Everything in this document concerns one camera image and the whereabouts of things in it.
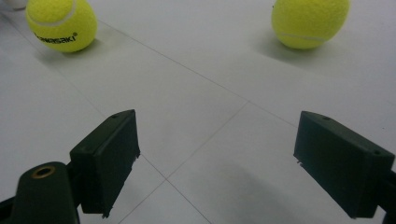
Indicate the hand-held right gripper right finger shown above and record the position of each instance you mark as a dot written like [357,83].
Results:
[339,165]

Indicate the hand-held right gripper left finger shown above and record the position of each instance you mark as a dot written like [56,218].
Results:
[109,161]

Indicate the yellow tennis ball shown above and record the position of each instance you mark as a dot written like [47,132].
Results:
[62,25]
[308,21]

